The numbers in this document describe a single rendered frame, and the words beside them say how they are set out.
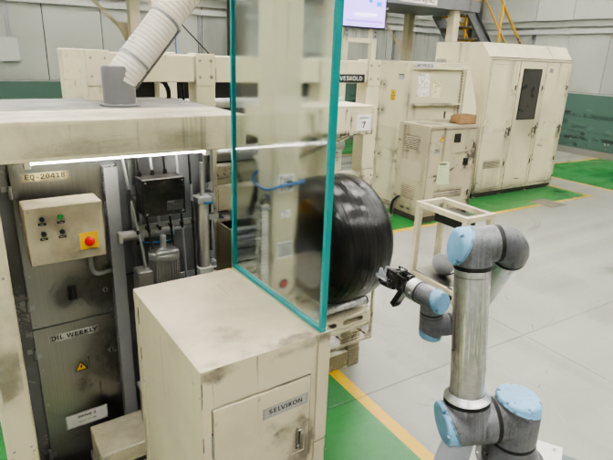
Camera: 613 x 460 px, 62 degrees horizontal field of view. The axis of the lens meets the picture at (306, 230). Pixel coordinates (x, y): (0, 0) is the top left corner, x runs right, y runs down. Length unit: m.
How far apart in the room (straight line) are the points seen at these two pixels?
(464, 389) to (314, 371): 0.52
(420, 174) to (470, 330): 5.10
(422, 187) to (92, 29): 7.15
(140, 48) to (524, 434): 1.89
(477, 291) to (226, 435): 0.83
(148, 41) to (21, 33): 8.93
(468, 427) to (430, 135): 5.09
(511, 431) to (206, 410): 1.00
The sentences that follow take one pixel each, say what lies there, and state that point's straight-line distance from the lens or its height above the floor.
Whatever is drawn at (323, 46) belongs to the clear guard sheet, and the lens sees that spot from 1.31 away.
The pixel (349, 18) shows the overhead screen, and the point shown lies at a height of 2.41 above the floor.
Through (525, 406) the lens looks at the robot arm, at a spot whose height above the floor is 0.96.
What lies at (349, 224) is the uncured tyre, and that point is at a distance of 2.14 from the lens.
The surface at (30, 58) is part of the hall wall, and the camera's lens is 10.99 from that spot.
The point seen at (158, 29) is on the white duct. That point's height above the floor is 2.08.
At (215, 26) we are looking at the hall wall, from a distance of 11.82.
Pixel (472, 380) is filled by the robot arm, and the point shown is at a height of 1.05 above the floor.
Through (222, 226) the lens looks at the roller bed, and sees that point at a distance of 2.57.
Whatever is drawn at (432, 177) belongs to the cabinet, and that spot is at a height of 0.60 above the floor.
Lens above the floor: 2.00
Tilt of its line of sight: 19 degrees down
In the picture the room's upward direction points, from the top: 2 degrees clockwise
